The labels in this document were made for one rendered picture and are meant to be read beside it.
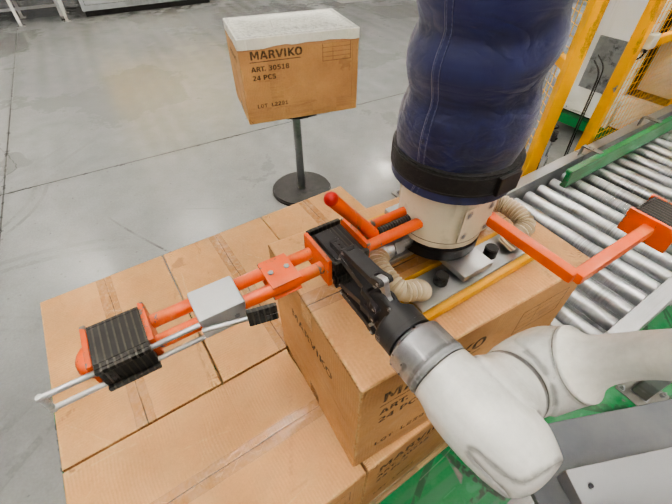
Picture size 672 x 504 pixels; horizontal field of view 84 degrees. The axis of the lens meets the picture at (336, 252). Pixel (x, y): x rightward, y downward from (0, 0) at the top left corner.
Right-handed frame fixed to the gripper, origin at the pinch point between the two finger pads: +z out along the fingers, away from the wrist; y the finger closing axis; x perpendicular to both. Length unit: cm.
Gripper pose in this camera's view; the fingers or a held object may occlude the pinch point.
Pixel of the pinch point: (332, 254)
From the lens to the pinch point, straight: 64.7
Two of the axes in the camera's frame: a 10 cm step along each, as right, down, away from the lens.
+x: 8.3, -3.9, 3.9
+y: -0.1, 7.0, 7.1
